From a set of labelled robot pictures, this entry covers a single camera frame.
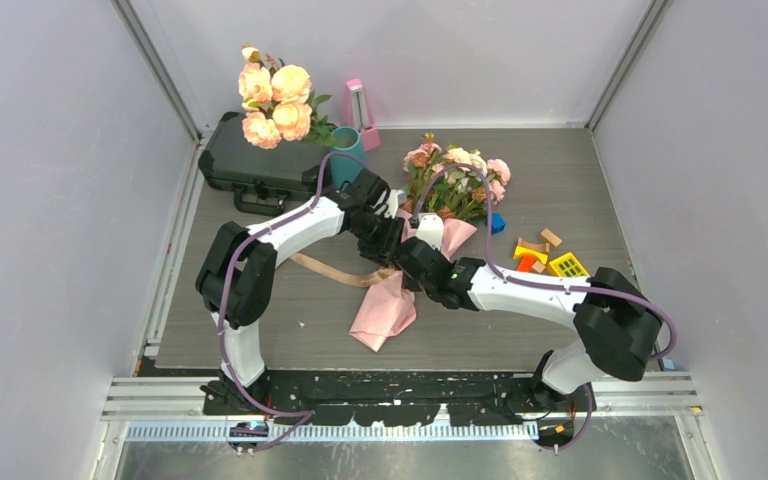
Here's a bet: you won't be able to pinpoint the tan ribbon bow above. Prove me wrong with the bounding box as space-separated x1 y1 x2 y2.
289 253 396 288

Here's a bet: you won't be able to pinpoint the pink flower bouquet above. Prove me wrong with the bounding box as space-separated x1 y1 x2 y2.
349 133 512 352

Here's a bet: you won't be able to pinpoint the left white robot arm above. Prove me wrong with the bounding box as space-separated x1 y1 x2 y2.
195 169 405 414

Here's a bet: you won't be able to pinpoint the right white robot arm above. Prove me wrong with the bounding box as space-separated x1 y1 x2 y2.
391 238 662 411

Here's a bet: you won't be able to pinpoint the teal vase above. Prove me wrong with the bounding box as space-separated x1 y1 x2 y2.
329 126 368 188

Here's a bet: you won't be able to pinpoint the small blue brick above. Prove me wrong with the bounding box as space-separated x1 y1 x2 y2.
489 212 506 235

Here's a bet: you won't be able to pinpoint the yellow arch block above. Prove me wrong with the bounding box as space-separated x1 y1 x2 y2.
513 246 548 264

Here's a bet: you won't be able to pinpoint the orange rectangular block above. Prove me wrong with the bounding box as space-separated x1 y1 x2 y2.
516 254 538 273

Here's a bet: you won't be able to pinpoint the wooden arch block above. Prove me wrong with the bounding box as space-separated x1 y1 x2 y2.
517 237 552 254

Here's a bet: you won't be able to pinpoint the pink metronome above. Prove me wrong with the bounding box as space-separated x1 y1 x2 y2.
342 78 381 152

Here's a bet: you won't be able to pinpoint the wooden rectangular block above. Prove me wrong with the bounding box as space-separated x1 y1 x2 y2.
539 228 563 251

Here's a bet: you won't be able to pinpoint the black carrying case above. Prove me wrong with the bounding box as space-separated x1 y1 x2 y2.
198 112 329 216

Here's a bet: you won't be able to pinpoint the yellow window block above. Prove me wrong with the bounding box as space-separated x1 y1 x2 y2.
546 252 590 278

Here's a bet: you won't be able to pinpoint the peach artificial roses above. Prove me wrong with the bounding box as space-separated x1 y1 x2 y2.
238 45 337 150

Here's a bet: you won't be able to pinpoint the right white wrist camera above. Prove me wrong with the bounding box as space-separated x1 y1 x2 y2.
414 213 445 250

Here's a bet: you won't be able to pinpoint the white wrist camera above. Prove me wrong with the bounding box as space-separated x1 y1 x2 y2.
382 189 407 218
414 213 445 250

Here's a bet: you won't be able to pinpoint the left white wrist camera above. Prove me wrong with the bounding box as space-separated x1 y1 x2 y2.
382 189 407 218

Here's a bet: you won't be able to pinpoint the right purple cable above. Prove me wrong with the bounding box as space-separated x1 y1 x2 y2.
410 162 679 455

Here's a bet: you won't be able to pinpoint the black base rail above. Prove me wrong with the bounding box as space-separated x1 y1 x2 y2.
200 370 588 427

